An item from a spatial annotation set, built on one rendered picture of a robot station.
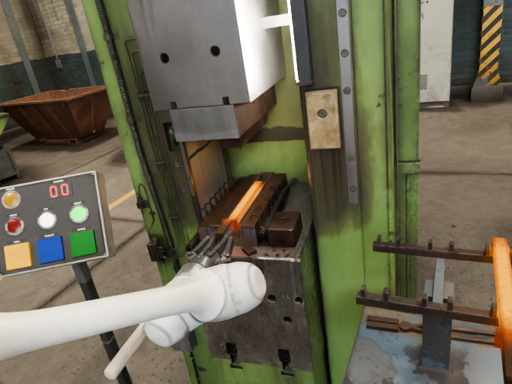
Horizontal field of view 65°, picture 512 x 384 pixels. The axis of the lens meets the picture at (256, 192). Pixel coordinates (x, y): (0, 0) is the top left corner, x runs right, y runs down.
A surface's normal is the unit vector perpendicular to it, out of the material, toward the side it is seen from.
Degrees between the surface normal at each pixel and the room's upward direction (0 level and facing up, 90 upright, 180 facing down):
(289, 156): 90
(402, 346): 0
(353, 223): 90
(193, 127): 90
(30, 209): 60
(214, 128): 90
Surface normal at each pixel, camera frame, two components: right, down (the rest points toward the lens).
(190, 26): -0.29, 0.42
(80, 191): 0.04, -0.13
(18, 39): 0.90, 0.04
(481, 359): -0.15, -0.91
